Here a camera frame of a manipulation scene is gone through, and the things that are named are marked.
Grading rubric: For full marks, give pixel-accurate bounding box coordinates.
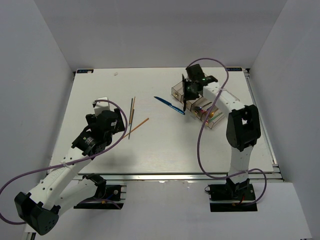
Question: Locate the black knife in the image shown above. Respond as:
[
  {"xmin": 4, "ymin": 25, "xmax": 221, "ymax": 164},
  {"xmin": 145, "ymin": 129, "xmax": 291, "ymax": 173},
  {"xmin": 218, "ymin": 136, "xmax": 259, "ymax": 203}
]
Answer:
[{"xmin": 182, "ymin": 74, "xmax": 187, "ymax": 112}]

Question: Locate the blue knife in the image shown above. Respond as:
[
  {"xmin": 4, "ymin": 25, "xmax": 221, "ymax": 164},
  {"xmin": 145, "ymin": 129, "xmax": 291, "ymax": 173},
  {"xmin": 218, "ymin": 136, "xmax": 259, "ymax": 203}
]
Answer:
[{"xmin": 154, "ymin": 96, "xmax": 185, "ymax": 115}]

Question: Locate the iridescent fork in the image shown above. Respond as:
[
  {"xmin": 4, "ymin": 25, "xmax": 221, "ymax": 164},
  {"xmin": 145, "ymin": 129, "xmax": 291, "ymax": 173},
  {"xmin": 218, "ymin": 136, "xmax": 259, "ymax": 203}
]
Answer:
[{"xmin": 206, "ymin": 112, "xmax": 223, "ymax": 123}]

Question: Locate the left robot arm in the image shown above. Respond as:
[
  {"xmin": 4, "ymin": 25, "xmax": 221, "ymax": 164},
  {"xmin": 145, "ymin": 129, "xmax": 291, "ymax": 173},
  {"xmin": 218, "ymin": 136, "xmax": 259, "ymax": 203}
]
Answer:
[{"xmin": 14, "ymin": 108, "xmax": 125, "ymax": 236}]

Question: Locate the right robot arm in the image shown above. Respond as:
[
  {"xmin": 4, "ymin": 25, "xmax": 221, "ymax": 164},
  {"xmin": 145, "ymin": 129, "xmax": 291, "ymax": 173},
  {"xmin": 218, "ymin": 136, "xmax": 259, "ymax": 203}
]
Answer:
[{"xmin": 182, "ymin": 64, "xmax": 261, "ymax": 200}]

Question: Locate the orange chopstick upright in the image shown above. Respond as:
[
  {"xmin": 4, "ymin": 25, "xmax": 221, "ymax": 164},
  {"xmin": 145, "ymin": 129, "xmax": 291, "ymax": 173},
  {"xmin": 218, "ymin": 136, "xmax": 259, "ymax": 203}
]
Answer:
[{"xmin": 133, "ymin": 96, "xmax": 136, "ymax": 109}]

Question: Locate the clear four-compartment organizer tray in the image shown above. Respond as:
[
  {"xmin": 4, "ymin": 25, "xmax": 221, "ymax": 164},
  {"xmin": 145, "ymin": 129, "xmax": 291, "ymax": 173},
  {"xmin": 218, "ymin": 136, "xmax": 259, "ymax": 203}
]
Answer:
[{"xmin": 171, "ymin": 74, "xmax": 240, "ymax": 130}]

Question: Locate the right blue label sticker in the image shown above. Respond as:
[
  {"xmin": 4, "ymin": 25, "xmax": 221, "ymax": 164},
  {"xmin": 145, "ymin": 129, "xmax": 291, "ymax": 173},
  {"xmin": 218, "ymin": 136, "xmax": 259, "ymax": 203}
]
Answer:
[{"xmin": 226, "ymin": 67, "xmax": 243, "ymax": 72}]

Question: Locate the blue label sticker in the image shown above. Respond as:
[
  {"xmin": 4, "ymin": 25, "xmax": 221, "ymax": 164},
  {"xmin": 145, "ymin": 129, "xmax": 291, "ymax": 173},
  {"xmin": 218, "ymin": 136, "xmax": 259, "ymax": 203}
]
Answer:
[
  {"xmin": 226, "ymin": 67, "xmax": 243, "ymax": 72},
  {"xmin": 76, "ymin": 69, "xmax": 94, "ymax": 74}
]

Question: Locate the orange chopstick diagonal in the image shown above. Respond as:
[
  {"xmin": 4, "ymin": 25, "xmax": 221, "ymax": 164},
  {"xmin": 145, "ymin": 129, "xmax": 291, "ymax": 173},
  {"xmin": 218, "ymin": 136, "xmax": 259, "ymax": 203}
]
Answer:
[{"xmin": 123, "ymin": 117, "xmax": 150, "ymax": 139}]

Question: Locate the left blue label sticker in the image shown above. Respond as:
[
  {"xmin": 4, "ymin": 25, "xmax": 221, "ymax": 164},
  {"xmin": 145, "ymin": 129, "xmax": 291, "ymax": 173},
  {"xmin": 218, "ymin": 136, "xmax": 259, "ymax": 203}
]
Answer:
[{"xmin": 76, "ymin": 69, "xmax": 94, "ymax": 74}]

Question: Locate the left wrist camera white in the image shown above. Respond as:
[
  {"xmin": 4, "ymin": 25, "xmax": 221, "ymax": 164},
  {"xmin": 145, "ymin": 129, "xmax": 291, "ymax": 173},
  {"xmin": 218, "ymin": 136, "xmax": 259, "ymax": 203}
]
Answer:
[{"xmin": 92, "ymin": 96, "xmax": 110, "ymax": 117}]

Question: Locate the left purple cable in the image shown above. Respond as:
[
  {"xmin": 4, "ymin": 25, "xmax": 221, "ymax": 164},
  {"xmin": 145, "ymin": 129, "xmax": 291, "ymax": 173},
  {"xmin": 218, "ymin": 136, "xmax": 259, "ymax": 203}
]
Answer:
[{"xmin": 0, "ymin": 98, "xmax": 130, "ymax": 223}]

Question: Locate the aluminium table rail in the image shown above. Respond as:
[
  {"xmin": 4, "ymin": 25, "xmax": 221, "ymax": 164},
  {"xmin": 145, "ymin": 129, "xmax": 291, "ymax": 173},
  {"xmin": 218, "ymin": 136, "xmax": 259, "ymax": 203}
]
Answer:
[{"xmin": 74, "ymin": 172, "xmax": 283, "ymax": 181}]

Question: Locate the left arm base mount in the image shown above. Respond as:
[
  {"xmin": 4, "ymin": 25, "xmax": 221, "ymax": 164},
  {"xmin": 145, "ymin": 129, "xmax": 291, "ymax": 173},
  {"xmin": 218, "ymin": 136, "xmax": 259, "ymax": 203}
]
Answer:
[{"xmin": 73, "ymin": 173, "xmax": 127, "ymax": 210}]

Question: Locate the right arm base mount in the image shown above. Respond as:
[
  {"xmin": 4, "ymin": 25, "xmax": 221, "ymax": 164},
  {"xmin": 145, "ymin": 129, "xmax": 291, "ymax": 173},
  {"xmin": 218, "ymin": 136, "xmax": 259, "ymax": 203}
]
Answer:
[{"xmin": 204, "ymin": 183, "xmax": 258, "ymax": 213}]

